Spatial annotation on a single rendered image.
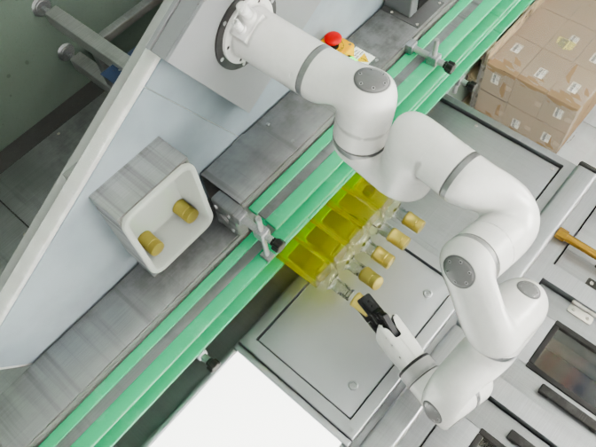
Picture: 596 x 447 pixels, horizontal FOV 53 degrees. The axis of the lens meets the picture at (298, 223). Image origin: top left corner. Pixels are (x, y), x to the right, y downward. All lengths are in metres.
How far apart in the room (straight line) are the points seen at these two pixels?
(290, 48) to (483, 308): 0.51
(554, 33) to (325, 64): 4.54
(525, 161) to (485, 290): 0.90
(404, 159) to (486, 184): 0.13
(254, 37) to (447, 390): 0.68
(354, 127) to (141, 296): 0.60
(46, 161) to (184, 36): 0.95
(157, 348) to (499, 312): 0.70
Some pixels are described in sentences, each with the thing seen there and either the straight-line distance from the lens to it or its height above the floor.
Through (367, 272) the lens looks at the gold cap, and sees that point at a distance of 1.30.
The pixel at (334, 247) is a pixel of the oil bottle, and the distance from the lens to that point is 1.32.
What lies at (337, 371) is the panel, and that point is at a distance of 1.38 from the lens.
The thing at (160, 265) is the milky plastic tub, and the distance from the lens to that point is 1.25.
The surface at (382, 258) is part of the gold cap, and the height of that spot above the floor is 1.14.
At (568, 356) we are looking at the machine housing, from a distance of 1.53.
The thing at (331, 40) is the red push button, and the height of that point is 0.80.
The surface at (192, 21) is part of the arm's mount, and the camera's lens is 1.00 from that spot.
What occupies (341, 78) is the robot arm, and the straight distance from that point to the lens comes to 0.97.
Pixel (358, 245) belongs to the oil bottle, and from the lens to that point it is 1.33.
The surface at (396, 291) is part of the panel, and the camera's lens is 1.45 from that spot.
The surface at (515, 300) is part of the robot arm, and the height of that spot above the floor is 1.42.
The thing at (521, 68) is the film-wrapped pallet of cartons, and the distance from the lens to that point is 5.11.
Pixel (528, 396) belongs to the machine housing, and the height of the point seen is 1.55.
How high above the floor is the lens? 1.44
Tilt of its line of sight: 21 degrees down
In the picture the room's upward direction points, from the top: 126 degrees clockwise
